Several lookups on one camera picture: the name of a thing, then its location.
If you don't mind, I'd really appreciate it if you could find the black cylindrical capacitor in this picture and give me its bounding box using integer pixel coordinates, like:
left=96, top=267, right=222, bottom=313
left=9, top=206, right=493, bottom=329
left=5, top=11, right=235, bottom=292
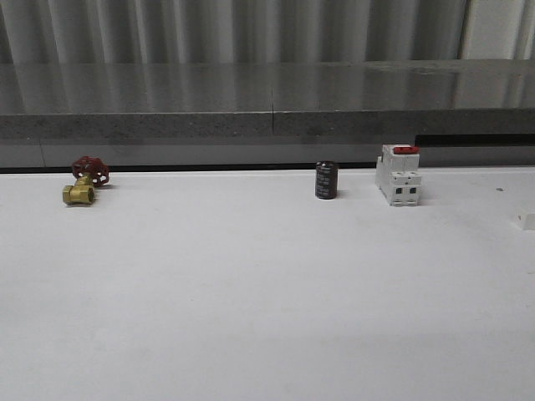
left=314, top=160, right=339, bottom=200

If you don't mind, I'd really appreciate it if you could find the brass valve red handwheel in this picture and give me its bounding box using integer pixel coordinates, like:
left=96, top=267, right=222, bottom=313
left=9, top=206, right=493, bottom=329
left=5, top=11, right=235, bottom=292
left=62, top=156, right=110, bottom=205

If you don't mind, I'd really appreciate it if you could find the grey stone counter ledge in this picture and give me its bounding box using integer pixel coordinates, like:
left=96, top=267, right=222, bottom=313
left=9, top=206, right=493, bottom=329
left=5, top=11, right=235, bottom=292
left=1, top=60, right=534, bottom=170

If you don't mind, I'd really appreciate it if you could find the white circuit breaker red switch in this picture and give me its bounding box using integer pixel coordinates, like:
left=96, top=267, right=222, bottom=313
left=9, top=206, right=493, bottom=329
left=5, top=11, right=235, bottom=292
left=375, top=145, right=422, bottom=206

